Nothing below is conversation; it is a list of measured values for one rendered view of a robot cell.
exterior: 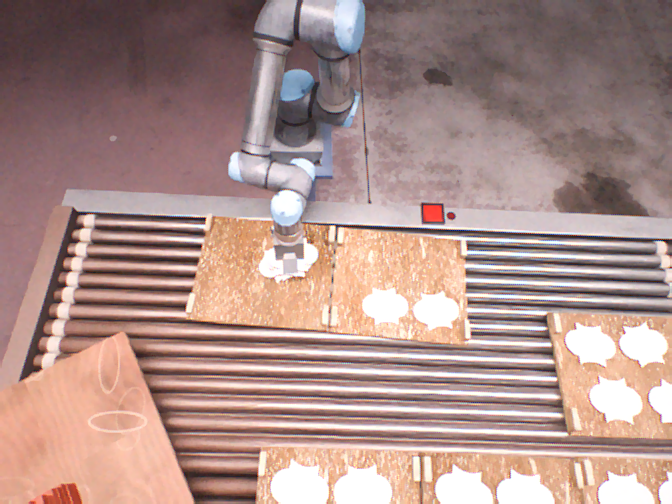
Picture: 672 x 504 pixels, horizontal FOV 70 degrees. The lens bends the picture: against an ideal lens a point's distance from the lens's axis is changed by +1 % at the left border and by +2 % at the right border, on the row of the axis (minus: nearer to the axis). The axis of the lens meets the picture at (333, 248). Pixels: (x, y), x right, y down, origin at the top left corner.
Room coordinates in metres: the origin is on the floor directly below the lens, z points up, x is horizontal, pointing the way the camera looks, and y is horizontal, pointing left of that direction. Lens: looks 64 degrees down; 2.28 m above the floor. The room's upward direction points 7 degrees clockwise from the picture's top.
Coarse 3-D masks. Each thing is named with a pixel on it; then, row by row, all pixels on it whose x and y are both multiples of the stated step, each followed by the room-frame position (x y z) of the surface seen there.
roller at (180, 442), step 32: (192, 448) 0.04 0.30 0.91; (224, 448) 0.05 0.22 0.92; (256, 448) 0.06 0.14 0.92; (352, 448) 0.09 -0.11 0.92; (384, 448) 0.10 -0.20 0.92; (416, 448) 0.11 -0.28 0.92; (448, 448) 0.12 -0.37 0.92; (480, 448) 0.13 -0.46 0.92; (512, 448) 0.14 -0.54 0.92; (544, 448) 0.15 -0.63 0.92; (576, 448) 0.16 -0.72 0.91; (608, 448) 0.17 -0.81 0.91; (640, 448) 0.18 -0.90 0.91
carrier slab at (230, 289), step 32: (224, 224) 0.70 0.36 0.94; (256, 224) 0.71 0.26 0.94; (224, 256) 0.59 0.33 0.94; (256, 256) 0.60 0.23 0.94; (320, 256) 0.63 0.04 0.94; (224, 288) 0.48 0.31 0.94; (256, 288) 0.50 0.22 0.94; (288, 288) 0.51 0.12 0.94; (320, 288) 0.52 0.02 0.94; (192, 320) 0.38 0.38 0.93; (224, 320) 0.39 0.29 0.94; (256, 320) 0.40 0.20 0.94; (288, 320) 0.41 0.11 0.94; (320, 320) 0.42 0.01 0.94
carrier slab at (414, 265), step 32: (352, 256) 0.64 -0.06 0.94; (384, 256) 0.66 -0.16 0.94; (416, 256) 0.67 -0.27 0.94; (448, 256) 0.68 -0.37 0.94; (352, 288) 0.53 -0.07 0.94; (384, 288) 0.55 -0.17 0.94; (416, 288) 0.56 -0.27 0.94; (448, 288) 0.57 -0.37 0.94; (352, 320) 0.43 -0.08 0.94; (416, 320) 0.46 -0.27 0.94
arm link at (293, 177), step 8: (296, 160) 0.74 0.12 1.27; (304, 160) 0.74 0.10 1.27; (272, 168) 0.70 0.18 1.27; (280, 168) 0.70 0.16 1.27; (288, 168) 0.71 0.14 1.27; (296, 168) 0.71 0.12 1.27; (304, 168) 0.71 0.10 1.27; (312, 168) 0.73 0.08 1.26; (272, 176) 0.68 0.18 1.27; (280, 176) 0.68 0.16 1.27; (288, 176) 0.68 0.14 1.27; (296, 176) 0.69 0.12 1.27; (304, 176) 0.69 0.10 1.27; (312, 176) 0.71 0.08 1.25; (272, 184) 0.67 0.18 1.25; (280, 184) 0.67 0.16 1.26; (288, 184) 0.66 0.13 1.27; (296, 184) 0.66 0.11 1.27; (304, 184) 0.67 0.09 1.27; (312, 184) 0.70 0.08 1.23; (296, 192) 0.64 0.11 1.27; (304, 192) 0.65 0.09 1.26
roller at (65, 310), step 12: (60, 312) 0.36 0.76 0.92; (72, 312) 0.36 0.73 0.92; (84, 312) 0.37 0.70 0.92; (96, 312) 0.37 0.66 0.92; (108, 312) 0.37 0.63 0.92; (120, 312) 0.38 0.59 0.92; (132, 312) 0.38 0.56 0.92; (144, 312) 0.39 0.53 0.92; (156, 312) 0.39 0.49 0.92; (168, 312) 0.39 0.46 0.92; (180, 312) 0.40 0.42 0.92; (480, 324) 0.48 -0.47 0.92; (492, 324) 0.48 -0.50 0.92; (504, 324) 0.49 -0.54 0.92; (516, 324) 0.49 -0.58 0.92; (528, 324) 0.50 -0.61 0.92; (540, 324) 0.50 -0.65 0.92
